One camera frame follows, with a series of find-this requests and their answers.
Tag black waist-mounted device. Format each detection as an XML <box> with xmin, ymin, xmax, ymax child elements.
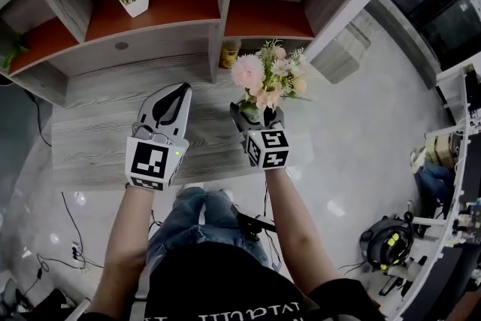
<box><xmin>234</xmin><ymin>212</ymin><xmax>277</xmax><ymax>242</ymax></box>

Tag person's blue jeans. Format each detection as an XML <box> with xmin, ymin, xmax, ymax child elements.
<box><xmin>146</xmin><ymin>186</ymin><xmax>280</xmax><ymax>275</ymax></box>

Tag grey wooden stools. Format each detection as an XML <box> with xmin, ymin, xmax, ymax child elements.
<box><xmin>310</xmin><ymin>21</ymin><xmax>373</xmax><ymax>86</ymax></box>

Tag pink flowers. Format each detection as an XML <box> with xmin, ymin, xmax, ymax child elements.
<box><xmin>230</xmin><ymin>38</ymin><xmax>313</xmax><ymax>123</ymax></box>

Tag person's left forearm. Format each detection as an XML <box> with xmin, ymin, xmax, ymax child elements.
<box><xmin>88</xmin><ymin>185</ymin><xmax>156</xmax><ymax>316</ymax></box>

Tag grey shoulder strap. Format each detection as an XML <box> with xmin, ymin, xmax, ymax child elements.
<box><xmin>129</xmin><ymin>262</ymin><xmax>152</xmax><ymax>321</ymax></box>

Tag person's black t-shirt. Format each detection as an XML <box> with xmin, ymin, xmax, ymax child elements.
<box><xmin>123</xmin><ymin>242</ymin><xmax>388</xmax><ymax>321</ymax></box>

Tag grey wooden desk with shelves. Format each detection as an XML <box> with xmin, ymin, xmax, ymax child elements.
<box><xmin>0</xmin><ymin>0</ymin><xmax>390</xmax><ymax>187</ymax></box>

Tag person's right forearm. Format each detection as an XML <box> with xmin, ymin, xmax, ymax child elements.
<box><xmin>265</xmin><ymin>166</ymin><xmax>345</xmax><ymax>298</ymax></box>

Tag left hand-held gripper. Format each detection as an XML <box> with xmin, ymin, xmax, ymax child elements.
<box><xmin>125</xmin><ymin>82</ymin><xmax>193</xmax><ymax>192</ymax></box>

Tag thin black floor cable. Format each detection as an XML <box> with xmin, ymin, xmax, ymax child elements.
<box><xmin>22</xmin><ymin>191</ymin><xmax>104</xmax><ymax>298</ymax></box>

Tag yellow bottle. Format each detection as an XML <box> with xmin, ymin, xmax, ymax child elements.
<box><xmin>219</xmin><ymin>39</ymin><xmax>243</xmax><ymax>70</ymax></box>

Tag green leafy plant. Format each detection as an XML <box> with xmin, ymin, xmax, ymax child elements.
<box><xmin>0</xmin><ymin>32</ymin><xmax>29</xmax><ymax>71</ymax></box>

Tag black and yellow vacuum cleaner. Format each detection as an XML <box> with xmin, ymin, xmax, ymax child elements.
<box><xmin>359</xmin><ymin>215</ymin><xmax>415</xmax><ymax>272</ymax></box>

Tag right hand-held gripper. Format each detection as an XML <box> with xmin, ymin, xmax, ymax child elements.
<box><xmin>229</xmin><ymin>102</ymin><xmax>291</xmax><ymax>171</ymax></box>

